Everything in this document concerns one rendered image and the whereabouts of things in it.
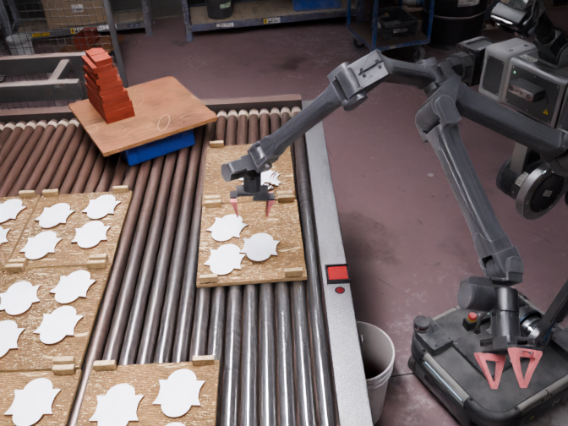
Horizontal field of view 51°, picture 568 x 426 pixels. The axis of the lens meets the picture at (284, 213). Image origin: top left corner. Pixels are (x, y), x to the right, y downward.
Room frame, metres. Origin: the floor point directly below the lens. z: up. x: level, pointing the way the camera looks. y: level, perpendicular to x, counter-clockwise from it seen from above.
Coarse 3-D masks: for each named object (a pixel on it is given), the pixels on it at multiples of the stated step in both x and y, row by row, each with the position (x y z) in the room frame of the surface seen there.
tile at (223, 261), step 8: (224, 248) 1.49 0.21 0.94; (232, 248) 1.49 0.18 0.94; (216, 256) 1.45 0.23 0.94; (224, 256) 1.45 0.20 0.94; (232, 256) 1.45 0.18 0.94; (240, 256) 1.45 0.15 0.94; (208, 264) 1.42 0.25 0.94; (216, 264) 1.41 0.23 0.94; (224, 264) 1.41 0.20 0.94; (232, 264) 1.41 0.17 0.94; (240, 264) 1.42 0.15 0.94; (216, 272) 1.37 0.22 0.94; (224, 272) 1.37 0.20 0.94
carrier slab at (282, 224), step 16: (208, 208) 1.73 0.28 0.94; (224, 208) 1.72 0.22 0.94; (240, 208) 1.72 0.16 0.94; (256, 208) 1.71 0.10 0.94; (272, 208) 1.71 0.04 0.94; (288, 208) 1.70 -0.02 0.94; (208, 224) 1.63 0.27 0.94; (256, 224) 1.62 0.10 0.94; (272, 224) 1.61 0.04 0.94; (288, 224) 1.61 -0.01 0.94; (208, 240) 1.55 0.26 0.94; (240, 240) 1.54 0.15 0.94; (288, 240) 1.52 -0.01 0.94; (208, 256) 1.46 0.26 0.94; (272, 256) 1.45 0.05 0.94; (288, 256) 1.44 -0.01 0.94; (208, 272) 1.39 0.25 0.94; (240, 272) 1.38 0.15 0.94; (256, 272) 1.37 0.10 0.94; (272, 272) 1.37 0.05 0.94; (304, 272) 1.36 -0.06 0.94
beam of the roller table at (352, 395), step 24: (312, 144) 2.17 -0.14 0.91; (312, 168) 1.98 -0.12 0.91; (312, 192) 1.82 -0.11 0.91; (336, 216) 1.66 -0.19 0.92; (336, 240) 1.53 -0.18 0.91; (336, 312) 1.21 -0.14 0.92; (336, 336) 1.11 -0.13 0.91; (336, 360) 1.03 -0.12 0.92; (360, 360) 1.03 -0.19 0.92; (336, 384) 0.95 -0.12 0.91; (360, 384) 0.95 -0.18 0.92; (336, 408) 0.90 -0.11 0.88; (360, 408) 0.87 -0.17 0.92
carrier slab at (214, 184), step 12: (252, 144) 2.16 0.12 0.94; (216, 156) 2.08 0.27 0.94; (228, 156) 2.07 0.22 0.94; (240, 156) 2.07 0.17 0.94; (288, 156) 2.05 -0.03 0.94; (216, 168) 1.99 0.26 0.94; (276, 168) 1.97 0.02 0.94; (288, 168) 1.96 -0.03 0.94; (216, 180) 1.90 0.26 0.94; (288, 180) 1.88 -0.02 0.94; (204, 192) 1.83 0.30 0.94; (216, 192) 1.83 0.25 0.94; (228, 192) 1.82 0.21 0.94; (204, 204) 1.75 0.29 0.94; (228, 204) 1.75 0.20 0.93
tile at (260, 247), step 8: (248, 240) 1.52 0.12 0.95; (256, 240) 1.52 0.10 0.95; (264, 240) 1.52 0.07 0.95; (272, 240) 1.52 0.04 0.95; (248, 248) 1.47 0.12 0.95; (256, 248) 1.47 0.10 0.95; (264, 248) 1.47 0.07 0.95; (272, 248) 1.47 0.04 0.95; (248, 256) 1.43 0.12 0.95; (256, 256) 1.43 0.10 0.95; (264, 256) 1.43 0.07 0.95
